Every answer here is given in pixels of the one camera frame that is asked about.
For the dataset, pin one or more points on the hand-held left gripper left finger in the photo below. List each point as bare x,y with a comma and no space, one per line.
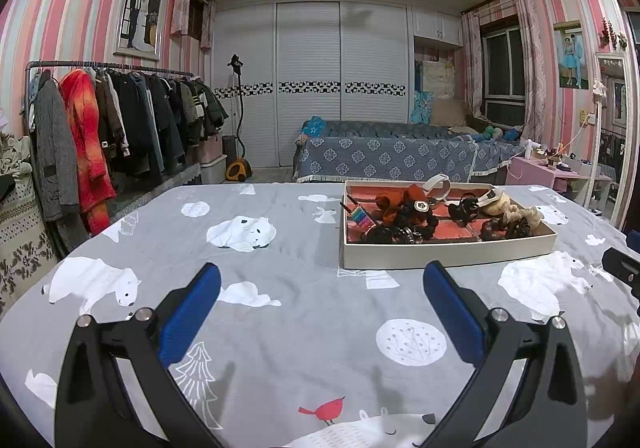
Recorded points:
192,313

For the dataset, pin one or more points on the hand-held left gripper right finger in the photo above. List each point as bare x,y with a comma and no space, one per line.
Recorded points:
452,313

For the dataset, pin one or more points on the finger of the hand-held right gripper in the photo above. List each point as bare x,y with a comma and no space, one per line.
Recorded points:
622,265

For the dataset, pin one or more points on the white tray with brick lining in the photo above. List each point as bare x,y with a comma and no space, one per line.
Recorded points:
450,255

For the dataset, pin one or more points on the black scrunchie with gold tag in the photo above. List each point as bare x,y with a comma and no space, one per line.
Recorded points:
407,220

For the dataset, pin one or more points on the cream fluffy scrunchie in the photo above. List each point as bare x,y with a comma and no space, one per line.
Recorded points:
525,218

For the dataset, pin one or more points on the yellow plush hair clip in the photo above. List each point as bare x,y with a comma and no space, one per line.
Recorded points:
500,205

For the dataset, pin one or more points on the beige fabric hair clip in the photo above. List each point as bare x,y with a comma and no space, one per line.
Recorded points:
487,195

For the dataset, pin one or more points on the orange scrunchie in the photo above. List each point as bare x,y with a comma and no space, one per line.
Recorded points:
387,208

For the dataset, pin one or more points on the white wrist band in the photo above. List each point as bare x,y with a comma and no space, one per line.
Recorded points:
442,184

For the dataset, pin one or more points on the rainbow striped hair clip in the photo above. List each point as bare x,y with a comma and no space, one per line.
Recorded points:
361,219

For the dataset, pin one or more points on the white framed standing mirror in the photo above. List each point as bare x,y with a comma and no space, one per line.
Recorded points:
597,153

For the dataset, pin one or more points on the pink shelf cabinet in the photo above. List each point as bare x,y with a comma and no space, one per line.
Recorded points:
530,171

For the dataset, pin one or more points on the white storage box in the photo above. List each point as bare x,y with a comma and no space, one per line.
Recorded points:
214,171

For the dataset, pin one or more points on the garment steamer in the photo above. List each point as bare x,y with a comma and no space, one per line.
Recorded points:
237,171

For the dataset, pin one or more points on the white hair dryer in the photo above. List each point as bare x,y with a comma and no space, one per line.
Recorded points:
531,147

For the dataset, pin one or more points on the bed with blue patterned cover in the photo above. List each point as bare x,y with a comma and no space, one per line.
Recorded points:
380,156

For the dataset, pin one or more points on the pile of plush toys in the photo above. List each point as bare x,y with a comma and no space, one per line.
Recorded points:
500,133

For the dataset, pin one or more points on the grey patterned lace cloth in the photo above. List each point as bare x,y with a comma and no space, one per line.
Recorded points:
25,243

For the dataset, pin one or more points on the row of dark hanging clothes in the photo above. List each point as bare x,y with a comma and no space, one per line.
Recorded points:
150,123

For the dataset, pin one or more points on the orange fleece coat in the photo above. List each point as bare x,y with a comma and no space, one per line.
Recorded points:
87,148

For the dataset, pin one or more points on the tan cushion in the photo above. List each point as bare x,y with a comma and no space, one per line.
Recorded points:
449,112

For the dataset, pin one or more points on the blue hanging garment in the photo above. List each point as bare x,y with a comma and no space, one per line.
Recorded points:
421,103

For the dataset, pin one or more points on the grey coat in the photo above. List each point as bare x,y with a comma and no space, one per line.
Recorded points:
52,148

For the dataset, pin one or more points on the pink floral curtain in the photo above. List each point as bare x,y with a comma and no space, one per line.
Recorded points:
532,68
471,63

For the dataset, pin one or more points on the framed couple photo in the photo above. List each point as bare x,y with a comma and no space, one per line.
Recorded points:
571,53

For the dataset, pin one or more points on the window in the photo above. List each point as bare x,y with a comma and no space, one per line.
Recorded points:
502,73

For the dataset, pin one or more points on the pile of light clothes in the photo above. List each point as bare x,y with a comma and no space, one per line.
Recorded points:
15,153

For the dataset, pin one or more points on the metal clothes rack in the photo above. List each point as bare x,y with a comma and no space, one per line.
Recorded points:
65,62

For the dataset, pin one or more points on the short pink curtain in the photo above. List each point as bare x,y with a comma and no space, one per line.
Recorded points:
208,26
180,8

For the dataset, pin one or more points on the white overhead cabinet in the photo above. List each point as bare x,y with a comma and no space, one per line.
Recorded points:
435,26

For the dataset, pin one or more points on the white sliding door wardrobe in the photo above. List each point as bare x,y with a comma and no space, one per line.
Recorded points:
310,48

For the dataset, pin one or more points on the framed wedding photo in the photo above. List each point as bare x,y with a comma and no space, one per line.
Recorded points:
140,13

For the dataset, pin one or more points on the wall outlet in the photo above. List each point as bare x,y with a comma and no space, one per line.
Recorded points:
586,118

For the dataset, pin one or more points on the red flower wall decoration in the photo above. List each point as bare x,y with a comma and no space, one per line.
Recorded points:
612,34

